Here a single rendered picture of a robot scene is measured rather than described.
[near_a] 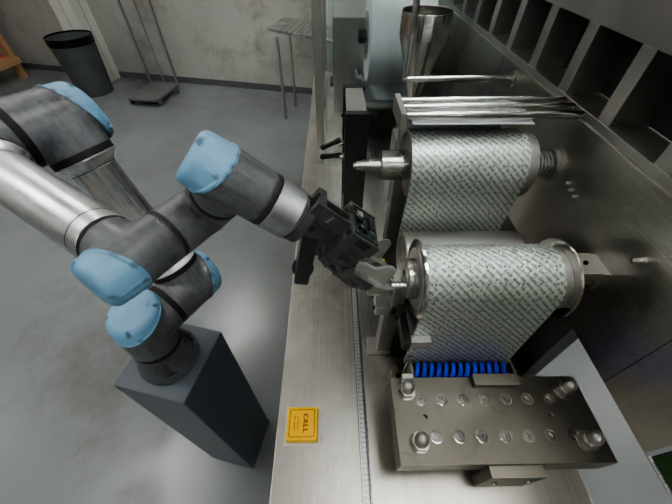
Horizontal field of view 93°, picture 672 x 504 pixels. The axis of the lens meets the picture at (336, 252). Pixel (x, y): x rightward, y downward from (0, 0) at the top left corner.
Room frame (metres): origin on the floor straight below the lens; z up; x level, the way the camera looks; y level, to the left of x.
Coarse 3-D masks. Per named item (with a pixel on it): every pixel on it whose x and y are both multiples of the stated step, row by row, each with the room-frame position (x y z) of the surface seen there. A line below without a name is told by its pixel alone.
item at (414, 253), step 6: (414, 252) 0.40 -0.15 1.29; (558, 252) 0.38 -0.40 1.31; (408, 258) 0.42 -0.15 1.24; (420, 258) 0.37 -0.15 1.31; (564, 258) 0.37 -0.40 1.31; (420, 264) 0.36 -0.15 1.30; (570, 264) 0.36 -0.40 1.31; (420, 270) 0.35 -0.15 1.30; (570, 270) 0.35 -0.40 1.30; (420, 276) 0.34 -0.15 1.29; (570, 276) 0.34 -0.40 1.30; (420, 282) 0.34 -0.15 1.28; (570, 282) 0.33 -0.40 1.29; (420, 288) 0.33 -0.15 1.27; (570, 288) 0.32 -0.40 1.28; (420, 294) 0.32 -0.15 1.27; (570, 294) 0.32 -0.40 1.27; (414, 300) 0.34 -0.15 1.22; (420, 300) 0.31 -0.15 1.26; (564, 300) 0.31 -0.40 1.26; (414, 306) 0.33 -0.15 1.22; (558, 306) 0.32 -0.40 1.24
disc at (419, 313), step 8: (416, 240) 0.41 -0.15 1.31; (424, 248) 0.38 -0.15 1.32; (408, 256) 0.43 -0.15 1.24; (424, 256) 0.36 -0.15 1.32; (424, 264) 0.35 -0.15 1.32; (424, 272) 0.34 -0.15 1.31; (424, 280) 0.33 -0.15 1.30; (424, 288) 0.32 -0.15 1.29; (424, 296) 0.31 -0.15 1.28; (424, 304) 0.30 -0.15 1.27; (416, 312) 0.32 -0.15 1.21; (424, 312) 0.30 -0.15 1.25
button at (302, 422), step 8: (288, 408) 0.24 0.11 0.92; (296, 408) 0.24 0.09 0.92; (304, 408) 0.24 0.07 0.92; (312, 408) 0.24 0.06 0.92; (288, 416) 0.22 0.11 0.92; (296, 416) 0.22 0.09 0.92; (304, 416) 0.22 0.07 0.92; (312, 416) 0.22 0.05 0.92; (288, 424) 0.20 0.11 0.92; (296, 424) 0.20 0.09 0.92; (304, 424) 0.20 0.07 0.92; (312, 424) 0.20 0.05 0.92; (288, 432) 0.19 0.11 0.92; (296, 432) 0.19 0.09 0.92; (304, 432) 0.19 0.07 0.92; (312, 432) 0.19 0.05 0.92; (288, 440) 0.17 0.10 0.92; (296, 440) 0.17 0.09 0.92; (304, 440) 0.17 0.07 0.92; (312, 440) 0.17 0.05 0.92
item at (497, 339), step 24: (432, 336) 0.31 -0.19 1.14; (456, 336) 0.31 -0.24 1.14; (480, 336) 0.31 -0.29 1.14; (504, 336) 0.31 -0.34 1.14; (528, 336) 0.31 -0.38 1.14; (408, 360) 0.31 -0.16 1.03; (432, 360) 0.31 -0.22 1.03; (456, 360) 0.31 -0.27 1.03; (480, 360) 0.31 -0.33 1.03; (504, 360) 0.31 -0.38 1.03
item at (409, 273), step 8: (408, 264) 0.37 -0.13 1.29; (416, 264) 0.37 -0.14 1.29; (408, 272) 0.36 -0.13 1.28; (416, 272) 0.36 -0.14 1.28; (408, 280) 0.35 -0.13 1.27; (416, 280) 0.34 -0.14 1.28; (408, 288) 0.34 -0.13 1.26; (416, 288) 0.33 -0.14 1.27; (408, 296) 0.33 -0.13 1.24; (416, 296) 0.33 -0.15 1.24
